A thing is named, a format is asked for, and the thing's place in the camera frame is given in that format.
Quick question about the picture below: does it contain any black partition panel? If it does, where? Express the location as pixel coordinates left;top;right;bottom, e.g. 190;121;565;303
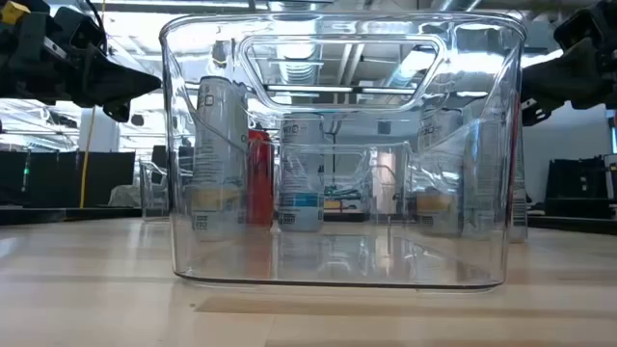
0;150;137;209

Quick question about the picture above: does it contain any silver ventilation duct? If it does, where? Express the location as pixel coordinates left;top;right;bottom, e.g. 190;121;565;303
274;42;322;105

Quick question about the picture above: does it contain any yellow cable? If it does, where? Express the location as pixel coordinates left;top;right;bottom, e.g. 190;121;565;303
78;0;107;209

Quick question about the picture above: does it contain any black equipment rack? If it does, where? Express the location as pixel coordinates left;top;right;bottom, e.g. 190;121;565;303
544;153;617;219

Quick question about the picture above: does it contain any yellow tag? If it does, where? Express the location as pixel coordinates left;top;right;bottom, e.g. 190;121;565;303
0;0;25;25

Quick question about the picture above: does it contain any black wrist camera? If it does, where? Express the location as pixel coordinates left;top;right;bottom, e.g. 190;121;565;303
51;5;108;53
552;0;609;47

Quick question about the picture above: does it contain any clear plastic bin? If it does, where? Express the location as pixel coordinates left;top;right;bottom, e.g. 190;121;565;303
139;158;170;222
158;10;527;293

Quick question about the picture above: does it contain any white can blue band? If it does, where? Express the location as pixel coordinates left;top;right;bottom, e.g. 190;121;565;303
278;115;326;233

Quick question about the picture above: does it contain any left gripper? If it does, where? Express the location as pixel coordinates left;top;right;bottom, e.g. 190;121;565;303
0;9;163;124

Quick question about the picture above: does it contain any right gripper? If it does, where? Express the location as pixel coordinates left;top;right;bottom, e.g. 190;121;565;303
521;38;617;127

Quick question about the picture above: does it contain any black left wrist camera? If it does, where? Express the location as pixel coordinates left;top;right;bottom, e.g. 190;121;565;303
51;5;108;53

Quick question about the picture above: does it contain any red soda can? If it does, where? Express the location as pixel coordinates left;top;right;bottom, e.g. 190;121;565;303
247;128;276;227

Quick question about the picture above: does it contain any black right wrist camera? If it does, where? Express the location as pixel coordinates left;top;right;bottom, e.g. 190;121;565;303
552;0;609;47

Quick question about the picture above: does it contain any long ceiling strip light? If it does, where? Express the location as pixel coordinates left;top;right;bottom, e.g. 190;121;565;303
264;84;491;97

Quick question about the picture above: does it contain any white bottle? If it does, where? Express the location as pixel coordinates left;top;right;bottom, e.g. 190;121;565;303
190;75;250;242

